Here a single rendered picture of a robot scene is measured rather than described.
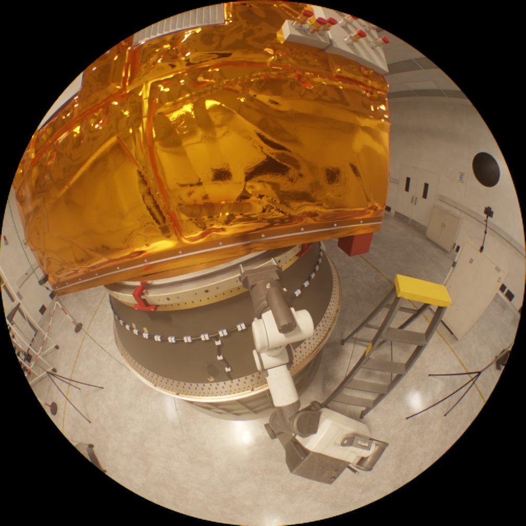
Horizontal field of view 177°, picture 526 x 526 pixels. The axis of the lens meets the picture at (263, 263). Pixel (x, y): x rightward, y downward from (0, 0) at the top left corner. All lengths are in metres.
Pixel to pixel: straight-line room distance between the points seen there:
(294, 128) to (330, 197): 0.27
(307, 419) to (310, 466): 0.22
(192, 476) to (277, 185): 2.57
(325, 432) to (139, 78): 1.29
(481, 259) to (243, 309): 3.07
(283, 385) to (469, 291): 3.04
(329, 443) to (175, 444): 1.93
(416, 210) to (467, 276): 5.10
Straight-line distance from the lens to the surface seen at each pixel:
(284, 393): 0.62
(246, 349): 0.80
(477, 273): 3.15
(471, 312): 3.36
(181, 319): 0.75
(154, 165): 0.56
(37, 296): 8.28
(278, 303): 0.32
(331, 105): 0.65
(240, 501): 2.34
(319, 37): 0.79
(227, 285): 0.62
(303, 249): 0.82
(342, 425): 0.73
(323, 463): 0.77
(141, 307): 0.76
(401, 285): 1.04
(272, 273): 0.46
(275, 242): 0.64
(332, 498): 2.38
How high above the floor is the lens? 2.08
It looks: 34 degrees down
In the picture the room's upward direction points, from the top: 6 degrees counter-clockwise
